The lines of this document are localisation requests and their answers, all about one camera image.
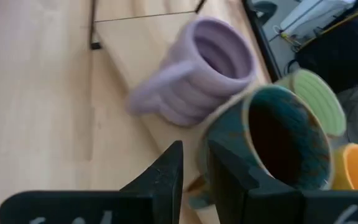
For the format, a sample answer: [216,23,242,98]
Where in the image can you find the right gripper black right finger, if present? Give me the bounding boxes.
[208,139,304,224]

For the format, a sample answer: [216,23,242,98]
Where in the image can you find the lilac ribbed mug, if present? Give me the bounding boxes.
[126,16,257,128]

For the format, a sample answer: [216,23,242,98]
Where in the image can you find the black aluminium table frame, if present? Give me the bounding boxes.
[242,0,282,82]

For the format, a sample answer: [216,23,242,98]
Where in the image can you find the light green ribbed mug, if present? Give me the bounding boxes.
[273,68,347,138]

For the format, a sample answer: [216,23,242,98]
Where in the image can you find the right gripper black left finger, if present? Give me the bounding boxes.
[119,139,185,224]

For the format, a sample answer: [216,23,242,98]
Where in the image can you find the black metal rack wooden shelf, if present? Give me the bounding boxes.
[88,0,275,224]

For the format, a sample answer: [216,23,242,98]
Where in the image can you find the black mat orange striped edge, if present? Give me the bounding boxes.
[293,0,358,94]

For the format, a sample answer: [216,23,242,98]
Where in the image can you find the yellow mug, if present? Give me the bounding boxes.
[331,142,358,191]

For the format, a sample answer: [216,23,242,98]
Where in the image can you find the blue brown glazed mug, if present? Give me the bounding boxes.
[188,83,336,210]

